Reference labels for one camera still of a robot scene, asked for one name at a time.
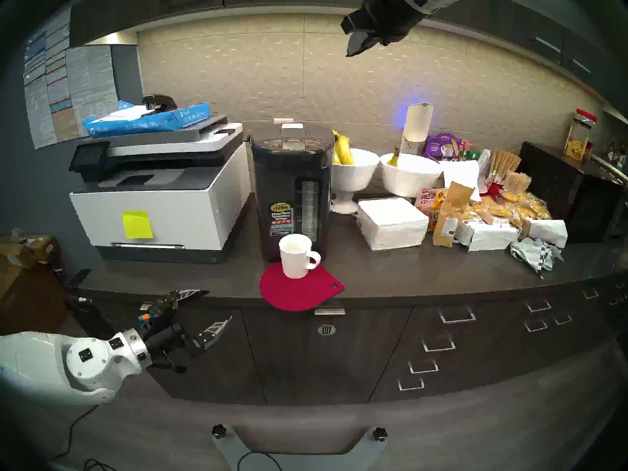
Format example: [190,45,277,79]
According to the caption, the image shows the black floor cable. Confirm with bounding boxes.
[52,404,118,471]

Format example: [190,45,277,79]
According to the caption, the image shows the dark lower cabinet unit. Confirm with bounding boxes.
[81,274,628,407]

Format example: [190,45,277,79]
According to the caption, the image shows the yellow snack bag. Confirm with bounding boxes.
[464,191,552,228]

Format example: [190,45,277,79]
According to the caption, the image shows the white pedestal bowl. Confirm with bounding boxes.
[330,148,380,215]

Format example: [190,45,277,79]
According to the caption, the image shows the white grey office printer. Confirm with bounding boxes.
[69,114,252,264]

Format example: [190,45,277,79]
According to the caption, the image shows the colourful notice poster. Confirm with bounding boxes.
[23,11,79,150]

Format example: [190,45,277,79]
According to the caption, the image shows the black base cable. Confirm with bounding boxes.
[238,450,285,471]

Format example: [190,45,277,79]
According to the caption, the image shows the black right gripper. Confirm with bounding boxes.
[341,0,427,57]

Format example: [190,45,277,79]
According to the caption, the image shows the pink snack packet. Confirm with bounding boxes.
[415,188,447,233]

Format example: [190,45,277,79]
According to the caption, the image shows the black stapler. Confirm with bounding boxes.
[141,94,177,113]

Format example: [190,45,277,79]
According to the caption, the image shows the red teardrop silicone mat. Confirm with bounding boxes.
[260,261,345,312]

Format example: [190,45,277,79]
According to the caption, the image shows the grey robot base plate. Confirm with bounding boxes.
[212,425,388,471]

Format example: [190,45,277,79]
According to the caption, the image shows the large white bowl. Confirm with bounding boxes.
[380,153,444,198]

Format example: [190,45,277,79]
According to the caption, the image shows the white plug-in night light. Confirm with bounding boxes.
[400,103,434,155]

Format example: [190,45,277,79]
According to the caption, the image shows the purple coffee bag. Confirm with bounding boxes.
[423,133,462,161]

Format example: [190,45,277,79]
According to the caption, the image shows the white printed carton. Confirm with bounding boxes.
[454,217,521,252]

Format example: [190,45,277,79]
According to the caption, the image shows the black upright floor object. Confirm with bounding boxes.
[63,269,116,339]

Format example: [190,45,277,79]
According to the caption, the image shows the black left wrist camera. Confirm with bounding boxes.
[138,303,173,331]

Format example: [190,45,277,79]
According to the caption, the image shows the grey text notice poster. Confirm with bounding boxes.
[65,45,119,138]

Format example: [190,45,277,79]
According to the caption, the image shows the yellow sticky note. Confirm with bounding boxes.
[122,210,154,239]

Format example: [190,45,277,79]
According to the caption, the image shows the tall wooden stirrer bundle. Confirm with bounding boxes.
[489,150,522,183]

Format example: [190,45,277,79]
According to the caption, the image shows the white folded paper bag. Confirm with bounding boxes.
[523,219,569,249]

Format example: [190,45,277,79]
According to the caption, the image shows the white upright paper bag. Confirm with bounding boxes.
[440,160,481,203]

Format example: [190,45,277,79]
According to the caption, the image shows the white napkin stack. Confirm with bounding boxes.
[356,197,429,252]

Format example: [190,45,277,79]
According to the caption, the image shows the yellow banana bunch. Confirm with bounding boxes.
[332,130,355,165]

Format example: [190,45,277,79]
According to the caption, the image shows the white ceramic mug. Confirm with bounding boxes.
[279,234,322,280]

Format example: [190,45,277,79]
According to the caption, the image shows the large cardboard box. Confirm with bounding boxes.
[0,265,67,336]

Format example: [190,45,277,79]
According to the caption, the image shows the brown paper coffee bag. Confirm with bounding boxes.
[432,183,474,248]

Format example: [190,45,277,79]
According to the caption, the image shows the black microwave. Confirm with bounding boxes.
[518,141,624,243]

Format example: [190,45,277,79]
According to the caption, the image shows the blue printer paper ream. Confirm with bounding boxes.
[81,101,212,138]

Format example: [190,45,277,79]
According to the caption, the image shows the small cardboard box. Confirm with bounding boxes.
[0,242,37,270]
[20,235,59,264]

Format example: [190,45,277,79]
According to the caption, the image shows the sauce bottles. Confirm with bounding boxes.
[601,131,628,166]

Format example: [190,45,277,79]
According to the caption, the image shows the red lidded glass jar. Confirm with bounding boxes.
[563,108,598,161]

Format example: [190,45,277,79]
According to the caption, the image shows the crumpled striped cloth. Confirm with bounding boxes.
[509,237,565,279]

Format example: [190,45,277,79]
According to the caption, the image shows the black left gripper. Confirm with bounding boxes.
[145,288,234,366]

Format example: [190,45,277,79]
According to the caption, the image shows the black hot water dispenser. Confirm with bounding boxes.
[247,123,338,263]

